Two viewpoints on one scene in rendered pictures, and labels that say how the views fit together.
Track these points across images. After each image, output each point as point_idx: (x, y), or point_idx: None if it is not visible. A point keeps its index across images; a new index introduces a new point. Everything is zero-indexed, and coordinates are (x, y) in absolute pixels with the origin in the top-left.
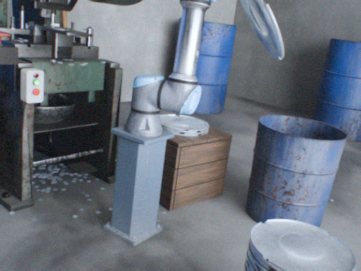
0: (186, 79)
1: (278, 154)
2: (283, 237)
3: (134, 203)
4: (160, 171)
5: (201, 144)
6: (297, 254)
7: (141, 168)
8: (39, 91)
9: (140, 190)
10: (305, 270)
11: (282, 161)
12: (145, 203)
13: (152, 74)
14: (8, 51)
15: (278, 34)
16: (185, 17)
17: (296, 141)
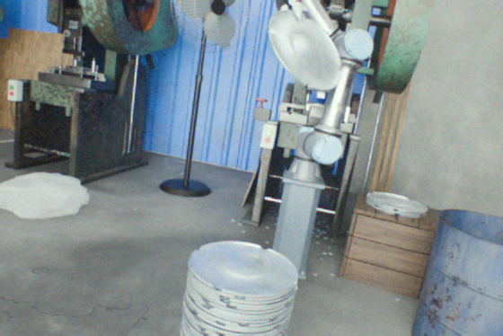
0: (319, 128)
1: (436, 246)
2: (245, 255)
3: (276, 234)
4: (306, 217)
5: (388, 221)
6: (223, 261)
7: (284, 204)
8: (269, 139)
9: (280, 225)
10: (200, 267)
11: (436, 256)
12: (285, 239)
13: None
14: (263, 111)
15: (276, 56)
16: None
17: (451, 232)
